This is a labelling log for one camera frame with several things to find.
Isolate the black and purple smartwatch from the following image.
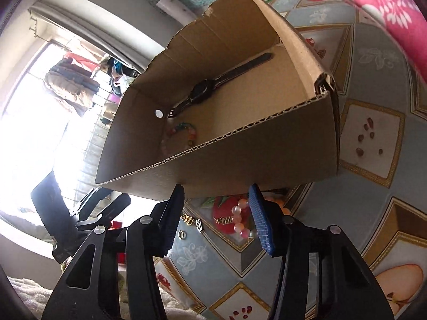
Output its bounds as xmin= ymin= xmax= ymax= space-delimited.
xmin=167 ymin=53 xmax=273 ymax=119

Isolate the multicolour bead necklace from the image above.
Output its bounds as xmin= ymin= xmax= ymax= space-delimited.
xmin=162 ymin=123 xmax=199 ymax=161

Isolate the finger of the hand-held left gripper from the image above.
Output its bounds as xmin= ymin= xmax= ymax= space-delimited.
xmin=100 ymin=195 xmax=131 ymax=223
xmin=70 ymin=187 xmax=113 ymax=220

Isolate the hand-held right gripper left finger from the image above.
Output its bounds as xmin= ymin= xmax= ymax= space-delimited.
xmin=42 ymin=184 xmax=185 ymax=320

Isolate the red hanging garment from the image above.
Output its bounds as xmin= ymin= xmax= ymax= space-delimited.
xmin=63 ymin=51 xmax=101 ymax=70

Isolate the pile of clothes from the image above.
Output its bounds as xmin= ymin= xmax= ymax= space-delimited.
xmin=107 ymin=57 xmax=139 ymax=97

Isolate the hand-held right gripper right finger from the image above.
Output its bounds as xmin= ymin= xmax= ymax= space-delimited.
xmin=248 ymin=183 xmax=389 ymax=320

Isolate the brown cardboard box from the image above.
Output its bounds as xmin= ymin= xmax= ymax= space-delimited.
xmin=95 ymin=0 xmax=341 ymax=204

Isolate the grey curtain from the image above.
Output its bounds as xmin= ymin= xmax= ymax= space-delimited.
xmin=30 ymin=0 xmax=167 ymax=70

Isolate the beige hanging jacket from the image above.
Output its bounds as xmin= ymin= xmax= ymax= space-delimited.
xmin=43 ymin=68 xmax=101 ymax=117

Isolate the pink orange bead bracelet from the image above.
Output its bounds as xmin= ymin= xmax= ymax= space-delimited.
xmin=231 ymin=197 xmax=291 ymax=241

